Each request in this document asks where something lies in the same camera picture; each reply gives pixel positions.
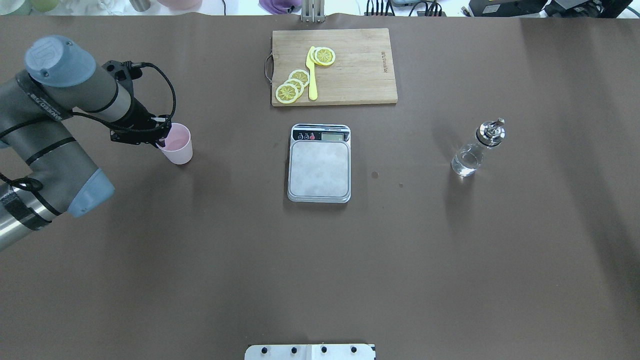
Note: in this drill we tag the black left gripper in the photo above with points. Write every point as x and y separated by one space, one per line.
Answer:
140 116

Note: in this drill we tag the pink plastic cup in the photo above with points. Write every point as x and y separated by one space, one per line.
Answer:
177 146

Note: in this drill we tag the glass sauce bottle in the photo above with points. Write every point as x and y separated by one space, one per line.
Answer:
469 157

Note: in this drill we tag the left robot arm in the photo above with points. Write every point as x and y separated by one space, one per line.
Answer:
60 81

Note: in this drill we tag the digital kitchen scale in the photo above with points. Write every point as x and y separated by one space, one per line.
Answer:
319 163

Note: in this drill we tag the lemon slice front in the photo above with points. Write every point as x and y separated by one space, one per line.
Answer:
285 94

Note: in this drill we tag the lemon slice middle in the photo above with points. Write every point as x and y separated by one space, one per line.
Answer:
297 84

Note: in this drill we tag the lemon slice back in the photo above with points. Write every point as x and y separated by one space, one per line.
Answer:
300 75

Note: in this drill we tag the yellow plastic knife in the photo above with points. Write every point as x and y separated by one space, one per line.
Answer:
312 84

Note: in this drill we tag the purple cloth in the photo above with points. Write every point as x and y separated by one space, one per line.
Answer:
280 7

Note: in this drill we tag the lemon slice on knife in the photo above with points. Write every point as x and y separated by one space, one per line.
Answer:
323 56

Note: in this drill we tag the wooden cutting board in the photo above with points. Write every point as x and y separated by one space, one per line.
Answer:
362 73

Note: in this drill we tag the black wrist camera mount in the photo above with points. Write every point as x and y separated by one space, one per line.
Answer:
124 72

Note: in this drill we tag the aluminium frame post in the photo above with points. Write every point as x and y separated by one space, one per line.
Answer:
313 11

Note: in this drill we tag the white bracket plate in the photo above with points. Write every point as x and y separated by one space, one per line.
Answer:
319 351

